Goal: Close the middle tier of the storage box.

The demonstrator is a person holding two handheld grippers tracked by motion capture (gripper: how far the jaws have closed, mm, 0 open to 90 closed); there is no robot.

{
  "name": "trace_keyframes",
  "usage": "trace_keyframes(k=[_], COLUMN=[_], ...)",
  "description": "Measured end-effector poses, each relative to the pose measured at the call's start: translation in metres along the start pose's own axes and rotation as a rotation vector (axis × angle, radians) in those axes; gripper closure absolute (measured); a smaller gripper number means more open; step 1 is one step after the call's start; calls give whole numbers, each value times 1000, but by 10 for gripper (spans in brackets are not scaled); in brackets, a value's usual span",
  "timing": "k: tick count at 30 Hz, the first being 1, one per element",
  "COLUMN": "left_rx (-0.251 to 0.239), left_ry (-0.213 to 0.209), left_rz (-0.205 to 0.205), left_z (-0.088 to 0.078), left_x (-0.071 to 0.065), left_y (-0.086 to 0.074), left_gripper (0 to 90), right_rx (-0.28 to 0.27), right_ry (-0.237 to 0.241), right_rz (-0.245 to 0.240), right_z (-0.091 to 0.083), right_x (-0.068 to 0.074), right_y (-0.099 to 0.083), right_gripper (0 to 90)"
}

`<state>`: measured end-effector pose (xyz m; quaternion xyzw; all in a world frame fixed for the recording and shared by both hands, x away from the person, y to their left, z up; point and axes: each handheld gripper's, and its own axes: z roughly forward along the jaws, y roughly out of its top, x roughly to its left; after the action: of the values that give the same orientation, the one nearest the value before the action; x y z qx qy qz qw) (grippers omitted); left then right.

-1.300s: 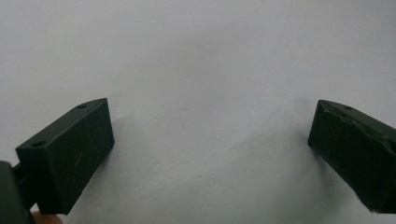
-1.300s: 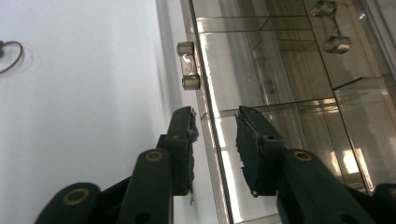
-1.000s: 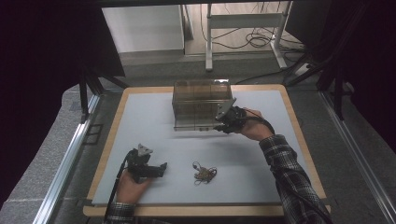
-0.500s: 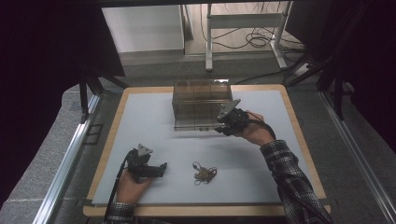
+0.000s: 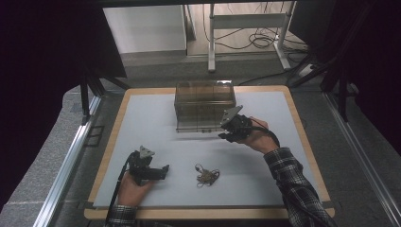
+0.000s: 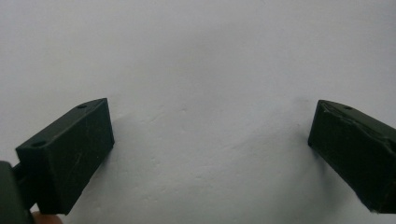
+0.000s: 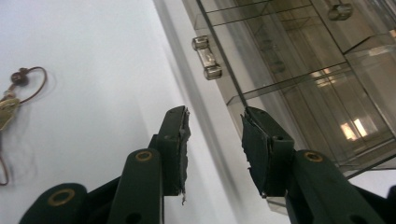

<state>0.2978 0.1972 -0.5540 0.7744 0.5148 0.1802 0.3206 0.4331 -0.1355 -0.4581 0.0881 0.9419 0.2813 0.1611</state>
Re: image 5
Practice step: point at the aluminium rail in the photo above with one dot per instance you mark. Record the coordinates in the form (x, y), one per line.
(66, 167)
(362, 157)

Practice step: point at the transparent brown drawer box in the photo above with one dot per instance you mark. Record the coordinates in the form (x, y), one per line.
(205, 91)

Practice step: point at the dark curtain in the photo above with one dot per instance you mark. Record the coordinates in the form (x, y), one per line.
(375, 63)
(41, 63)

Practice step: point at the black metal stand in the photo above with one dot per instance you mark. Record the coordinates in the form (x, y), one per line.
(334, 75)

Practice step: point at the person's right hand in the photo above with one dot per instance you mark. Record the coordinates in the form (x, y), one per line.
(260, 140)

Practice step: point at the black tripod stand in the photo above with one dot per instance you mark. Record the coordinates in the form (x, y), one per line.
(91, 88)

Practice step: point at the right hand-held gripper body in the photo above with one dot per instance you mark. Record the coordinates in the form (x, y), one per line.
(239, 127)

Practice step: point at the white power strip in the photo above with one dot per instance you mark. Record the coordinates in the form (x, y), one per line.
(306, 70)

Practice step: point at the white cabinet panel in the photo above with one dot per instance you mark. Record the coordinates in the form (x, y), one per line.
(145, 28)

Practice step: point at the person's left hand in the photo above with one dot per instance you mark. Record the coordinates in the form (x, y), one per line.
(132, 192)

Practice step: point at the white metal desk frame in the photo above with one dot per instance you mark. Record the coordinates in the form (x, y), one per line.
(249, 20)

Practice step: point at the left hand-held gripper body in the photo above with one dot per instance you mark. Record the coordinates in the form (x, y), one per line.
(142, 167)

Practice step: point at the transparent brown drawer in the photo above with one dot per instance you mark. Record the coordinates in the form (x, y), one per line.
(198, 118)

